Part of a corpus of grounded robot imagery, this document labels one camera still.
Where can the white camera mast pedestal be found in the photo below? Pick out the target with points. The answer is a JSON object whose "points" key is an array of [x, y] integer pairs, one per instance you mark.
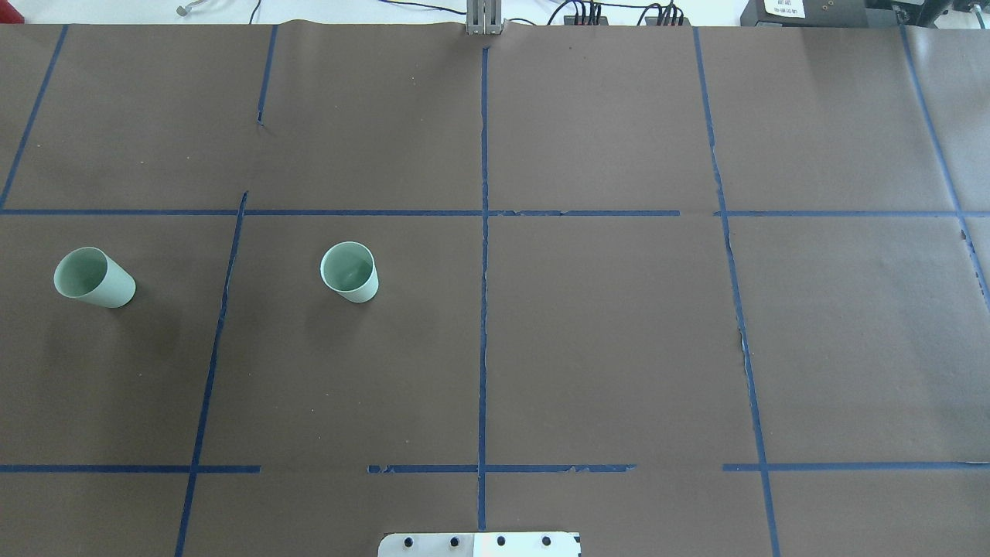
{"points": [[506, 543]]}

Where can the mint green cup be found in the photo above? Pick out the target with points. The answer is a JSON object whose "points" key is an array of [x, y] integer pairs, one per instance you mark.
{"points": [[349, 269], [89, 275]]}

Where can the black power strip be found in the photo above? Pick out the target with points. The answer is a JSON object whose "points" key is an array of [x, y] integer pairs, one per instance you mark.
{"points": [[581, 20]]}

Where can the aluminium frame post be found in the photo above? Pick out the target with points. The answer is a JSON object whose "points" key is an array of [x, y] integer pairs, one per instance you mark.
{"points": [[484, 17]]}

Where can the brown paper table cover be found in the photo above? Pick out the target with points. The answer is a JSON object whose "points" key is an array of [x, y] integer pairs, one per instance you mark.
{"points": [[688, 291]]}

